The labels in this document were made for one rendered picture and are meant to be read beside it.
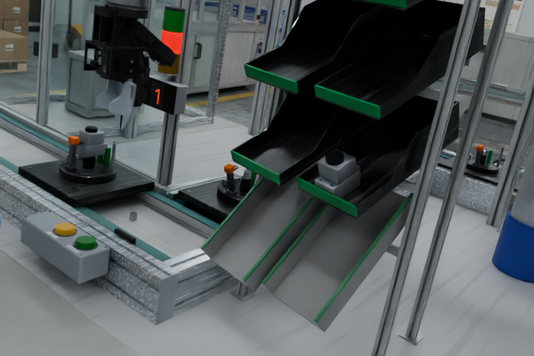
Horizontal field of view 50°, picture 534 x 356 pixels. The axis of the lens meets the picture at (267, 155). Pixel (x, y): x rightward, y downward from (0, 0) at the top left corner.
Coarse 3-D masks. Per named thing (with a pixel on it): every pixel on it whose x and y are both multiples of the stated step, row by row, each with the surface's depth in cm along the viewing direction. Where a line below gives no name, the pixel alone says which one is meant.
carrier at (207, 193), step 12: (216, 180) 157; (240, 180) 154; (252, 180) 151; (180, 192) 145; (192, 192) 145; (204, 192) 147; (216, 192) 148; (228, 192) 143; (240, 192) 146; (192, 204) 143; (204, 204) 140; (216, 204) 141; (228, 204) 142; (216, 216) 138
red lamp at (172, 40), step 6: (162, 30) 136; (162, 36) 136; (168, 36) 134; (174, 36) 135; (180, 36) 136; (168, 42) 135; (174, 42) 135; (180, 42) 137; (174, 48) 136; (180, 48) 138
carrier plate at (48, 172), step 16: (64, 160) 152; (32, 176) 139; (48, 176) 140; (128, 176) 148; (144, 176) 150; (64, 192) 132; (80, 192) 134; (96, 192) 135; (112, 192) 138; (128, 192) 142
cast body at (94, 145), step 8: (88, 128) 141; (96, 128) 142; (80, 136) 142; (88, 136) 140; (96, 136) 141; (104, 136) 143; (88, 144) 140; (96, 144) 142; (104, 144) 144; (80, 152) 141; (88, 152) 141; (96, 152) 143; (104, 152) 145
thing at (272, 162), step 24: (288, 96) 110; (312, 96) 114; (288, 120) 112; (312, 120) 113; (336, 120) 101; (264, 144) 108; (288, 144) 107; (312, 144) 106; (336, 144) 104; (264, 168) 98; (288, 168) 97
